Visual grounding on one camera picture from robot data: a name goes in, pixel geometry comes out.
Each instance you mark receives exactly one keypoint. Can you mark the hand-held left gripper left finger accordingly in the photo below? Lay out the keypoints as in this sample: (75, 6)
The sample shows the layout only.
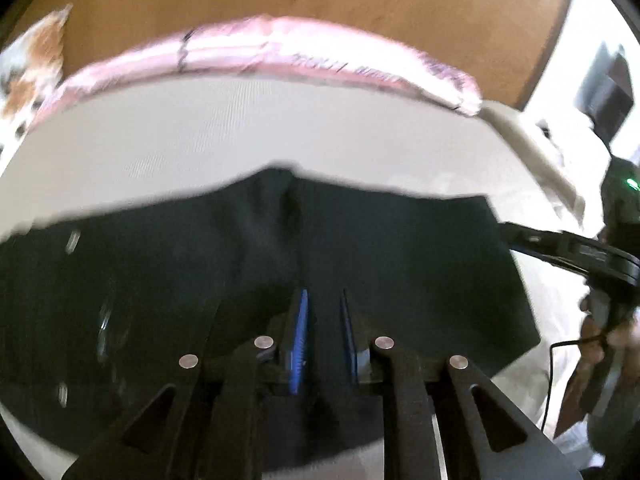
(299, 340)

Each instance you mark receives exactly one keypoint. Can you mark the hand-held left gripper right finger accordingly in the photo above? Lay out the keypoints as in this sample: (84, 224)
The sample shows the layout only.
(348, 340)

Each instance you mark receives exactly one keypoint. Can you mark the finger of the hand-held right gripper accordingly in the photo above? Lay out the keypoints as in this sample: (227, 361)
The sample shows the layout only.
(560, 250)

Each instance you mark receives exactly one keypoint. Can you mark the black pants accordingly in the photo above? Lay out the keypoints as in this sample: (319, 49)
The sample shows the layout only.
(250, 270)

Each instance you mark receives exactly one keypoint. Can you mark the person's right hand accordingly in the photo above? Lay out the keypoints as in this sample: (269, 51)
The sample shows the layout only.
(592, 332)

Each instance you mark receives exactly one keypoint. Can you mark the cream quilt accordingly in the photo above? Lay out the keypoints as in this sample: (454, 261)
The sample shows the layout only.
(540, 170)

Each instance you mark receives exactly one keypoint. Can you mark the dark box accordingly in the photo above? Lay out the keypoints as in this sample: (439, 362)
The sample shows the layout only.
(605, 92)

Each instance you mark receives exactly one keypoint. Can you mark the grey bed mattress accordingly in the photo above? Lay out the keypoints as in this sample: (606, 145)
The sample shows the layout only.
(250, 130)

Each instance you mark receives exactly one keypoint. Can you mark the pink striped pillow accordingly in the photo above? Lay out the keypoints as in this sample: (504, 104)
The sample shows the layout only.
(280, 60)

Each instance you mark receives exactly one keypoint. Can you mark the woven wooden headboard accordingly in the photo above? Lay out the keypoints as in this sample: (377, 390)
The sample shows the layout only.
(300, 5)

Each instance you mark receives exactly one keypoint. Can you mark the white floral pillow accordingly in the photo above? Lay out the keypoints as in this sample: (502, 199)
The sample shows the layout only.
(30, 70)

